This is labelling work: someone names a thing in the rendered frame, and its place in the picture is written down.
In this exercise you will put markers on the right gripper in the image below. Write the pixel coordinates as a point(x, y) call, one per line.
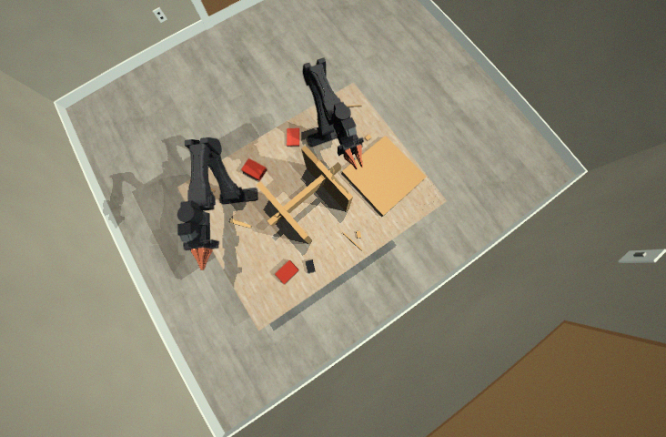
point(202, 253)

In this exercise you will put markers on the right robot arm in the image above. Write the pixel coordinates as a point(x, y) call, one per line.
point(197, 224)

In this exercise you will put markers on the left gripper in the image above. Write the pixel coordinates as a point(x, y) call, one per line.
point(355, 149)

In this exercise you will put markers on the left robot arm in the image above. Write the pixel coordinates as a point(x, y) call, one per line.
point(335, 116)

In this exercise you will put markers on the tan flat board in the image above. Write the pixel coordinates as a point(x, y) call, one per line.
point(387, 175)

